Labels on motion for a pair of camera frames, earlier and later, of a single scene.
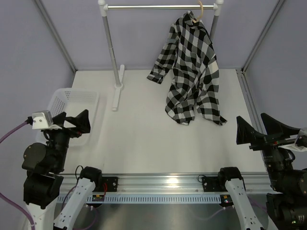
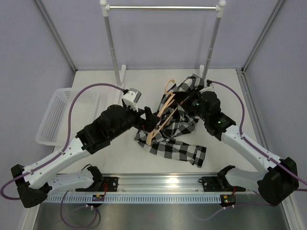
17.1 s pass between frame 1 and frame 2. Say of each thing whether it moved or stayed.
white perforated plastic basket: stayed
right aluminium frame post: stayed
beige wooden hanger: moved
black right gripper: moved
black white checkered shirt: moved
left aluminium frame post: stayed
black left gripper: moved
